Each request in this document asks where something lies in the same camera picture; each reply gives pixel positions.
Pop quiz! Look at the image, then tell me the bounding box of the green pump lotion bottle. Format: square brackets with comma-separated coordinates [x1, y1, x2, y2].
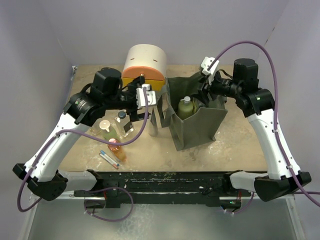
[176, 96, 194, 120]

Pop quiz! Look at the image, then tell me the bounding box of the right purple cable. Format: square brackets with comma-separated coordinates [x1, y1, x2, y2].
[209, 40, 320, 208]

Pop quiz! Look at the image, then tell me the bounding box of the clear square bottle black label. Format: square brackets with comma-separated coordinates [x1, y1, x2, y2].
[114, 110, 134, 138]

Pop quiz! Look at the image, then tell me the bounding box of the amber bottle white cap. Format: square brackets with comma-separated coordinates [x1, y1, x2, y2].
[90, 125, 102, 137]

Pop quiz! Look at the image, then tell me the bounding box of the round-top mini drawer cabinet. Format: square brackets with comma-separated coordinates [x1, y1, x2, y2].
[121, 44, 167, 92]

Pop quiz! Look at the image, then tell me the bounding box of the clear square bottle front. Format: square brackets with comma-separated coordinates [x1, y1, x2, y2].
[192, 98, 204, 114]

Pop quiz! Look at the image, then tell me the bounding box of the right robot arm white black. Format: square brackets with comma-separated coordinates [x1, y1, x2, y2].
[199, 56, 312, 202]

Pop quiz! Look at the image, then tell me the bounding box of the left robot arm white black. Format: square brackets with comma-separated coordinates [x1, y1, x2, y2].
[12, 67, 154, 201]

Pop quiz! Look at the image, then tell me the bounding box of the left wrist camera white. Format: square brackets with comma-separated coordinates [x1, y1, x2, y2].
[136, 84, 157, 110]

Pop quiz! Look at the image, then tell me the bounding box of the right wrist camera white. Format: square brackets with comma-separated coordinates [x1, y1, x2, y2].
[199, 56, 220, 86]

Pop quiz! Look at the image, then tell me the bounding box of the clear conical tube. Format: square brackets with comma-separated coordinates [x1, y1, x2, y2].
[148, 111, 158, 137]

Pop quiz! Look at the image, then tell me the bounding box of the orange bottle pink cap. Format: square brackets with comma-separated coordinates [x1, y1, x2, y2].
[107, 144, 127, 163]

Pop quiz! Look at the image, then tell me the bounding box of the blue capped pen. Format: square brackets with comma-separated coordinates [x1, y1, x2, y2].
[100, 150, 120, 166]

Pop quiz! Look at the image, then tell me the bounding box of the red tipped pen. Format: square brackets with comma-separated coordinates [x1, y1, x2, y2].
[99, 153, 119, 170]

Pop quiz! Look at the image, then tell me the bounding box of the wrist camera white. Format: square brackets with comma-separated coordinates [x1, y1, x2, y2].
[199, 56, 220, 86]
[136, 84, 157, 110]

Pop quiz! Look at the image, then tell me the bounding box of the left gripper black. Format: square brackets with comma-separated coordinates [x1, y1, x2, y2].
[104, 77, 152, 122]

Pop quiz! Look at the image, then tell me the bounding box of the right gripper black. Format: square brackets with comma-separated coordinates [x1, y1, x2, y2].
[191, 69, 243, 105]

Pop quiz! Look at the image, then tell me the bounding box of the green bottle white flip cap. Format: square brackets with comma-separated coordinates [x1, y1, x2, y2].
[99, 120, 120, 142]

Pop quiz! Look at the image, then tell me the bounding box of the green canvas bag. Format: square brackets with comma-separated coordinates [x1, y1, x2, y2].
[157, 72, 228, 151]

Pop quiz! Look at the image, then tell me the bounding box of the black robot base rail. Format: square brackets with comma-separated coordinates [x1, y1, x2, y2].
[74, 171, 251, 209]

